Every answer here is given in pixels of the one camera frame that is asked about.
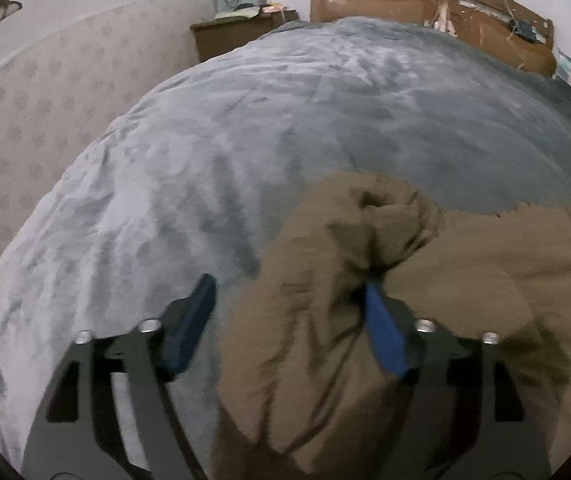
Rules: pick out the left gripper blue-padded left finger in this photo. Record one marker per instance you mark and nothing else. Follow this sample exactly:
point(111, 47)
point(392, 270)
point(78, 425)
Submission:
point(76, 433)

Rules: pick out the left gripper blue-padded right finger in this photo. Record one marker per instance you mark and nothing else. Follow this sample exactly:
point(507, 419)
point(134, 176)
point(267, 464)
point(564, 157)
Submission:
point(461, 416)

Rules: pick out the olive brown puffer jacket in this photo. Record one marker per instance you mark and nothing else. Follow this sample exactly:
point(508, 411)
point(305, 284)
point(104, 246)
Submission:
point(301, 393)

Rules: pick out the grey plush bed blanket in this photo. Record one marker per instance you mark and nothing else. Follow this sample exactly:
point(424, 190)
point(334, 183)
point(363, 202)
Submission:
point(199, 175)

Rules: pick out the black device on headboard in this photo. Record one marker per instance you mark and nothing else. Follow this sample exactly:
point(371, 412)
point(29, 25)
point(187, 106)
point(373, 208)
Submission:
point(524, 30)

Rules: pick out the dark wooden nightstand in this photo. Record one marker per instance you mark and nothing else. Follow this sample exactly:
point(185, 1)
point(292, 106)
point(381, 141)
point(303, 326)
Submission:
point(218, 37)

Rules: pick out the brown wooden padded headboard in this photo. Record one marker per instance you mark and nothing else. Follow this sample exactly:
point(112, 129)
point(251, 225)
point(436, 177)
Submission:
point(483, 24)

